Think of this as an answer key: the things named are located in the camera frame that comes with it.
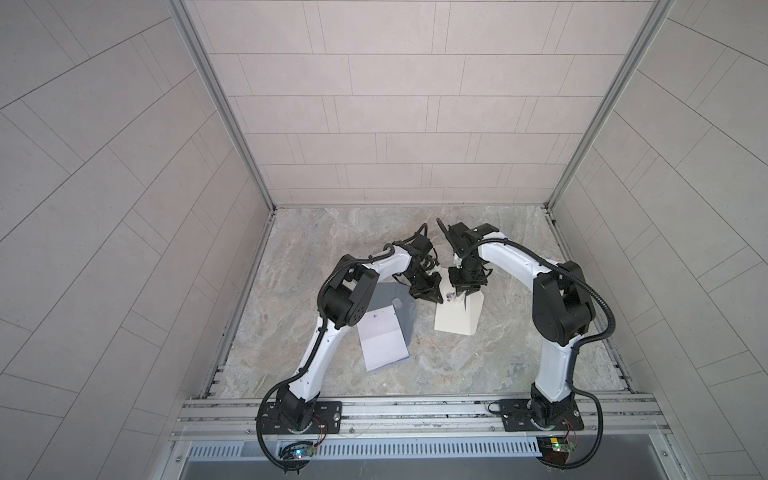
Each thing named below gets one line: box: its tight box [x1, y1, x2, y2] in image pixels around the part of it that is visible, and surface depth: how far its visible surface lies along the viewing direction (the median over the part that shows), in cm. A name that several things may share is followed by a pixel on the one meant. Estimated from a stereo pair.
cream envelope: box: [434, 267, 485, 336], surface depth 91 cm
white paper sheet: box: [356, 304, 409, 372], surface depth 85 cm
